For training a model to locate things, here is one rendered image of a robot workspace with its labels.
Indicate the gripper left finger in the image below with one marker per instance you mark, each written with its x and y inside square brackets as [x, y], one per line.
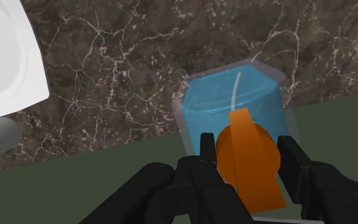
[197, 189]

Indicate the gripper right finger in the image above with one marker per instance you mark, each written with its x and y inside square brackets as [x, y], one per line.
[327, 189]

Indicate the blue soap dispenser orange pump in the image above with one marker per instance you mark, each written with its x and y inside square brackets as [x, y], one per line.
[209, 105]

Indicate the white sink basin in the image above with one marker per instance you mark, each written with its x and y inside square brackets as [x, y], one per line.
[2, 59]

